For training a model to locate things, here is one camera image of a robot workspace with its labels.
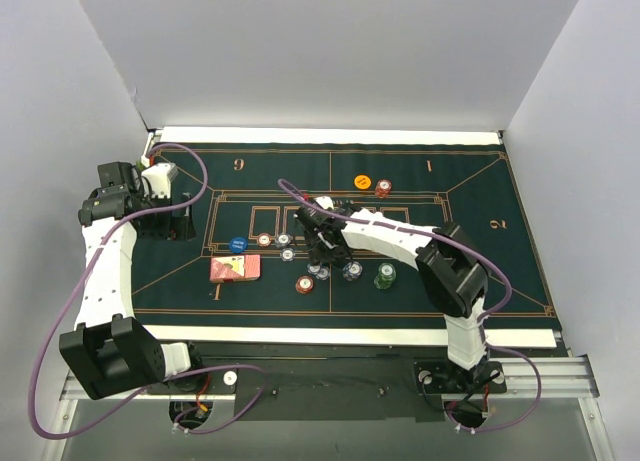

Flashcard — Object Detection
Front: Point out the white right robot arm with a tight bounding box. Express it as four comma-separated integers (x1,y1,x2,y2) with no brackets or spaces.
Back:
294,196,491,390

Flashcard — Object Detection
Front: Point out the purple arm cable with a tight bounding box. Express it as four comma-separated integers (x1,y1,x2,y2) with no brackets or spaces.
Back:
277,178,544,435
27,141,271,441

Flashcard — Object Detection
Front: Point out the red playing card deck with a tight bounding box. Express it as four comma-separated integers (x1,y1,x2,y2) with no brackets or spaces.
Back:
209,254,261,284

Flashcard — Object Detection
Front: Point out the aluminium mounting rail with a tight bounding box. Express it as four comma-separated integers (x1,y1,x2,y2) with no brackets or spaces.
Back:
63,351,600,400

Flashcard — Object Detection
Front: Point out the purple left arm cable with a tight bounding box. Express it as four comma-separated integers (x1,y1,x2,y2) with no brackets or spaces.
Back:
27,141,271,441

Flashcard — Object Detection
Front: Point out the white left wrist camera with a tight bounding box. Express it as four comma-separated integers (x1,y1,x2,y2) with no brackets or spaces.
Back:
141,162,178,199

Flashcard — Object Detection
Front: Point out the orange big blind button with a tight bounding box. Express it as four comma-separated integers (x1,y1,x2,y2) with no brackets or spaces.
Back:
353,174,372,190

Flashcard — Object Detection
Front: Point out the single red poker chip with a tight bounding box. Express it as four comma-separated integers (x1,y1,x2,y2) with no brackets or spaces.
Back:
257,233,272,247

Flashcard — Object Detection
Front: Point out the blue small blind button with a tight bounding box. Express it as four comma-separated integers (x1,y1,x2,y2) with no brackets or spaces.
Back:
228,236,248,254

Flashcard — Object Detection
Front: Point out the green poker table mat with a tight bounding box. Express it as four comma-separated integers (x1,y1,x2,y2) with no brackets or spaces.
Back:
132,143,561,330

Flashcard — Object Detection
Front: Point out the blue poker chip stack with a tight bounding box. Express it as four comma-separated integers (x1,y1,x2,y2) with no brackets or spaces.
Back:
342,261,363,281

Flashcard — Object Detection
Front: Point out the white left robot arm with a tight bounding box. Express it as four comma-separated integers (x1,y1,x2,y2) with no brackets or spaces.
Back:
59,188,206,400

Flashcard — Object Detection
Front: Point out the green poker chip stack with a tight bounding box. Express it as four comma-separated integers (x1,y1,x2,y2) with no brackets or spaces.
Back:
374,263,396,290

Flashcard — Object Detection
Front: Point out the red poker chip stack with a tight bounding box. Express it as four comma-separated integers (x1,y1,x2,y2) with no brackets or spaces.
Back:
295,275,314,294

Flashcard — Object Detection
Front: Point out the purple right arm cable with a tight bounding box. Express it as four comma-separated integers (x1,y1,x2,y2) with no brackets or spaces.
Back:
277,178,544,435

